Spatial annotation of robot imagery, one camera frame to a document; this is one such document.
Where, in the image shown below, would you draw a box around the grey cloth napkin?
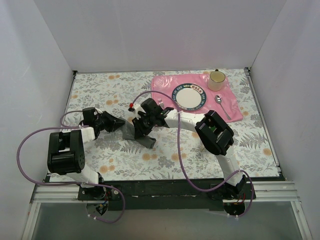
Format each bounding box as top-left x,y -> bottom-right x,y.
121,121 -> 157,149

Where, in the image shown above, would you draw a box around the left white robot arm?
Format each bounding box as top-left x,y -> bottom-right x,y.
47,107 -> 125,200

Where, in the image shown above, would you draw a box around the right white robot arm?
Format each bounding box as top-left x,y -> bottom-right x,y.
128,98 -> 246,200

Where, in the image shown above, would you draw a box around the silver fork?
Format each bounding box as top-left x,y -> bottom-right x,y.
158,98 -> 165,109

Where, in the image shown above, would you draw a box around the pink placemat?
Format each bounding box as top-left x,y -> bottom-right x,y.
150,73 -> 243,123

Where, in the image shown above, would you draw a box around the white plate blue rim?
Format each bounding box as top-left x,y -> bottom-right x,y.
171,83 -> 207,112

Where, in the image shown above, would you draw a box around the silver spoon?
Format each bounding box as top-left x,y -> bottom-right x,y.
214,95 -> 231,120

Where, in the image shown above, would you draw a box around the cream mug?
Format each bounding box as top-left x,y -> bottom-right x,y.
207,69 -> 226,92

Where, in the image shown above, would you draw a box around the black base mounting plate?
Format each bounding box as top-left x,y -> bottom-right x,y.
77,179 -> 256,213

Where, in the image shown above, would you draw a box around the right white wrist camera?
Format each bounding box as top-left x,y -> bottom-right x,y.
128,103 -> 145,119

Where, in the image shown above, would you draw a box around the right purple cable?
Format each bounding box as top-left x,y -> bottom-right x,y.
129,91 -> 253,221

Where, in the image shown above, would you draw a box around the purple cable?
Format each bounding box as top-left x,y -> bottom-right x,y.
17,111 -> 126,224
129,91 -> 253,221

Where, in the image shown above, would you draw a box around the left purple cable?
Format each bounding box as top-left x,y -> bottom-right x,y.
17,111 -> 126,224

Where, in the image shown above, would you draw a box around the aluminium frame rail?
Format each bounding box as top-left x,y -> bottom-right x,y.
21,181 -> 313,240

